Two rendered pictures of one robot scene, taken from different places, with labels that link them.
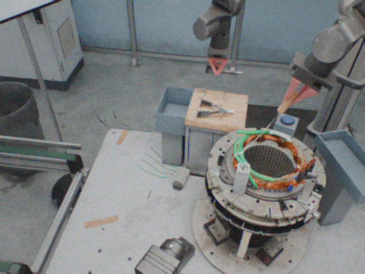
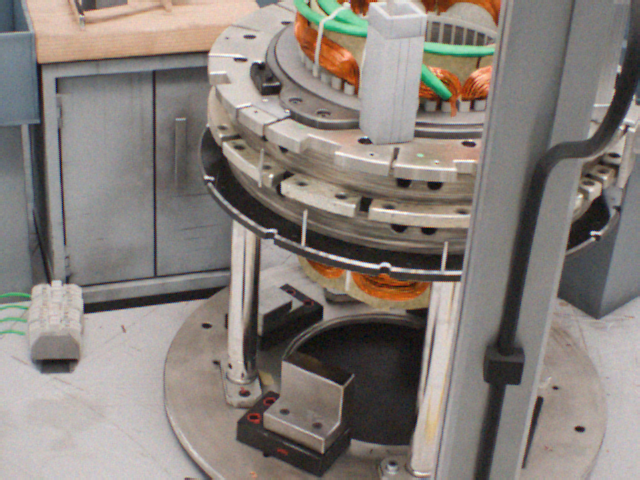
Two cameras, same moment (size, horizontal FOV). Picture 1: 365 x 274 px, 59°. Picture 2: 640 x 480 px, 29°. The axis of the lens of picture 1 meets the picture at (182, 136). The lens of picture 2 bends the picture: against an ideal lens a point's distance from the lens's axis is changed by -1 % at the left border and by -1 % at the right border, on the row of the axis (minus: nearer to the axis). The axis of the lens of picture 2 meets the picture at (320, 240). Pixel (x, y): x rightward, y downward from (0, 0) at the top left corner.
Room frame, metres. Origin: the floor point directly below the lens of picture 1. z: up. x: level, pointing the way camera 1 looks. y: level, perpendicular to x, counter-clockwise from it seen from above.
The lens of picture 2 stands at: (-0.10, 0.27, 1.47)
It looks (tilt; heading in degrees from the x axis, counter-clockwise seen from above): 32 degrees down; 329
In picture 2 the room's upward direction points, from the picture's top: 4 degrees clockwise
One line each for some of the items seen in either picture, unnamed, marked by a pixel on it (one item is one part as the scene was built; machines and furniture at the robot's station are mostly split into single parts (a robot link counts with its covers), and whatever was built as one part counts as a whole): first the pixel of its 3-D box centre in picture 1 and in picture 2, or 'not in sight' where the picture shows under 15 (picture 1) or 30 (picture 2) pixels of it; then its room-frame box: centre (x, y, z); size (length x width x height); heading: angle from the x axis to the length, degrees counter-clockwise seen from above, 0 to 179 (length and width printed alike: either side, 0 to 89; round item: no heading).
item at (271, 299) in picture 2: not in sight; (268, 305); (0.70, -0.17, 0.83); 0.05 x 0.04 x 0.02; 106
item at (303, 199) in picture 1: (308, 187); (608, 38); (0.48, -0.30, 1.15); 0.03 x 0.02 x 0.12; 70
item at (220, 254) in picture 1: (248, 223); (385, 379); (0.59, -0.23, 0.80); 0.39 x 0.39 x 0.01
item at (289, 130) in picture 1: (279, 145); not in sight; (0.86, -0.37, 0.91); 0.07 x 0.07 x 0.25; 64
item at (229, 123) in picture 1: (217, 109); (135, 1); (0.89, -0.12, 1.05); 0.20 x 0.19 x 0.02; 79
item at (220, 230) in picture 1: (219, 228); (308, 401); (0.54, -0.12, 0.85); 0.06 x 0.04 x 0.05; 30
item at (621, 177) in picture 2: (309, 210); (622, 143); (0.47, -0.33, 1.07); 0.04 x 0.02 x 0.05; 126
